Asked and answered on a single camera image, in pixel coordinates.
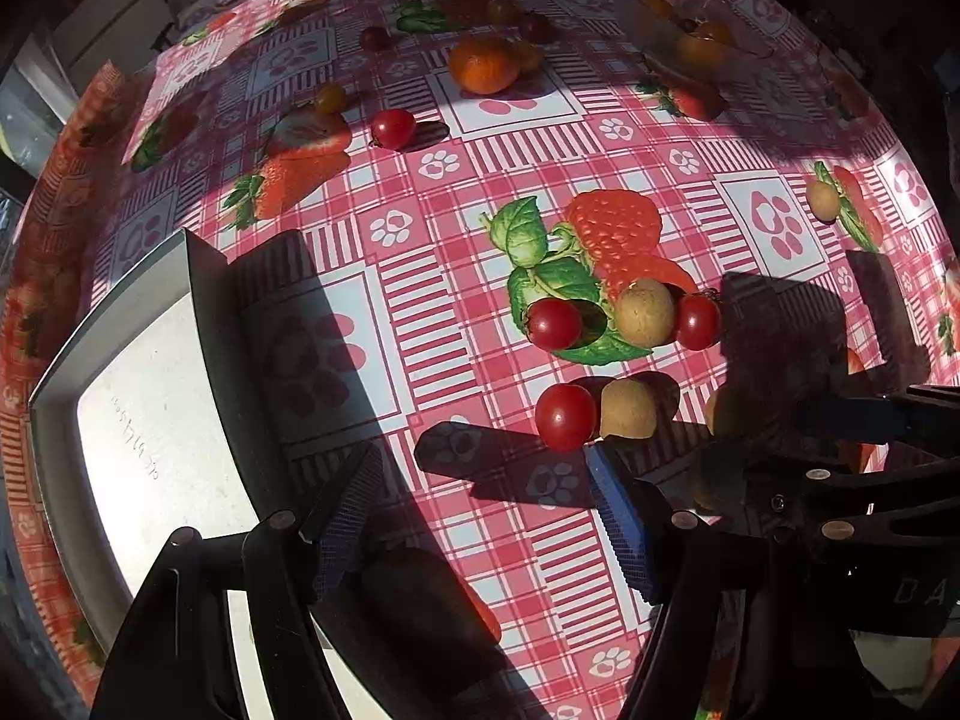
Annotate white plastic tray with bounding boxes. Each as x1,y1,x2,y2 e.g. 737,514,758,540
28,227,362,720

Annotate red cherry tomato mid left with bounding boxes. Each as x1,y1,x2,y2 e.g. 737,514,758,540
370,109,416,149

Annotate orange tomato in bowl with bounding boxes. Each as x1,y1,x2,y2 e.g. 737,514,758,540
692,21,737,47
640,0,675,21
675,32,727,78

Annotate red checkered strawberry tablecloth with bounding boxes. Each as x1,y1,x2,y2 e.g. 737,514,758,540
2,0,958,718

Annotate red cherry tomato with stem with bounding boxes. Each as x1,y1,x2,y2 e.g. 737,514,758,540
675,293,722,351

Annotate yellow tomato far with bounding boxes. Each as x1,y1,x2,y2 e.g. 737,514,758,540
487,0,523,26

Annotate tan longan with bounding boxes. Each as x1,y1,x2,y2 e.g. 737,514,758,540
599,379,658,440
613,278,675,348
805,179,841,224

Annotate orange tomato in bowl front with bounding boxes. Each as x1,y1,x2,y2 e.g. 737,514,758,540
675,32,727,78

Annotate dark red cherry tomato far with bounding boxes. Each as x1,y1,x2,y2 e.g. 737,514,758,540
359,26,392,54

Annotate clear glass fruit bowl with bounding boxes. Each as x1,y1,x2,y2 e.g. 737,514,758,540
612,0,773,83

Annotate large mandarin orange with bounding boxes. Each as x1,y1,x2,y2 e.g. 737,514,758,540
448,34,521,96

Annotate dark red tomato far right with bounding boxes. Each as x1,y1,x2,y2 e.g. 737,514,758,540
517,11,558,46

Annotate orange tomato in bowl left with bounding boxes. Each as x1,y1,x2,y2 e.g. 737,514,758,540
640,0,675,21

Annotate orange tomato in bowl right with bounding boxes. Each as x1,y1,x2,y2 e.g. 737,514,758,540
692,21,737,47

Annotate yellow tomato on strawberry print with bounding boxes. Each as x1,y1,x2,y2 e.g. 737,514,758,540
313,83,348,115

